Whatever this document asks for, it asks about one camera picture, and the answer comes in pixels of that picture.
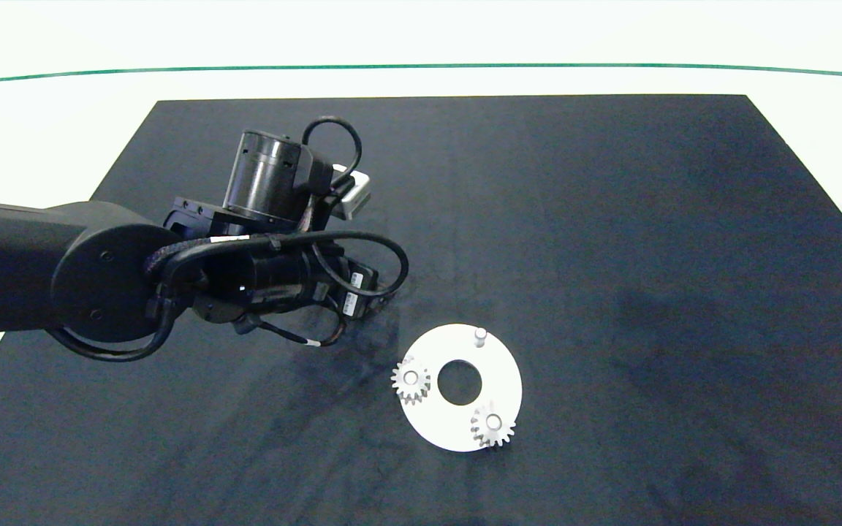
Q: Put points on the small steel planetary gear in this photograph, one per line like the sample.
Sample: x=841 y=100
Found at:
x=422 y=382
x=505 y=428

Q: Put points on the round white pinned plate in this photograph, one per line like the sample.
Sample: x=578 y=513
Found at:
x=444 y=428

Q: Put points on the thin green tape line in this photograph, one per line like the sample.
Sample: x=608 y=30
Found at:
x=421 y=66

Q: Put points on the dark rectangular mat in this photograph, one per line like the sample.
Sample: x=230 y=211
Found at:
x=647 y=234

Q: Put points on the boxy silver wrist camera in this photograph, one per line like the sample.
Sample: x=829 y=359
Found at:
x=357 y=196

